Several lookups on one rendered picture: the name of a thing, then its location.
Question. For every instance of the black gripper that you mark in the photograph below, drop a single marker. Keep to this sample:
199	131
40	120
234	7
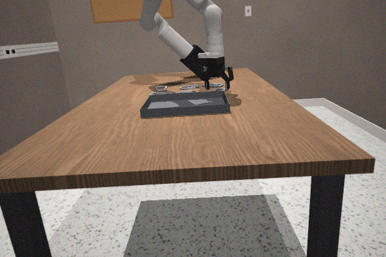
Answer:
216	68

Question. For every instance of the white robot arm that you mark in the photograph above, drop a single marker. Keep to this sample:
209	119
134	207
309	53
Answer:
212	18

